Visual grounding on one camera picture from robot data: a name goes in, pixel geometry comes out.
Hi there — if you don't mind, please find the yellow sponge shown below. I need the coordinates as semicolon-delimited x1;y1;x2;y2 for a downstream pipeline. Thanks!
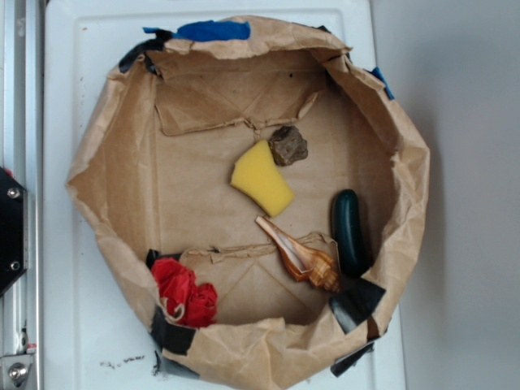
230;140;294;217

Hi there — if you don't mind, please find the brown paper bag container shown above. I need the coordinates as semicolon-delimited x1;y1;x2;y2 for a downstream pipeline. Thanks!
67;16;430;389

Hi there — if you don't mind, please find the dark green toy cucumber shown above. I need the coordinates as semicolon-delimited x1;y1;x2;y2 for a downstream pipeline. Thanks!
331;189;371;278

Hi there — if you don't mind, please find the orange spiral seashell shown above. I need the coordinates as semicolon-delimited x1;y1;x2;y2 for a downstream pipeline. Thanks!
255;215;341;293

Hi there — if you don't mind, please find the aluminium frame rail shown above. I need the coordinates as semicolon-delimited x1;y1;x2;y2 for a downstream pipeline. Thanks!
1;1;46;389

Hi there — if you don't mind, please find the brown rock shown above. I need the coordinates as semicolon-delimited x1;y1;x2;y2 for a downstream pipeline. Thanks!
268;126;309;167

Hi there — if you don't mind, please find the black mount plate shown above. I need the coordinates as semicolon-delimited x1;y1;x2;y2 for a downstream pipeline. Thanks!
0;167;28;297

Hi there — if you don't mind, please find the red paper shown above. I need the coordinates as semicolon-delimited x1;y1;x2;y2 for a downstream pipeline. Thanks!
151;258;218;328

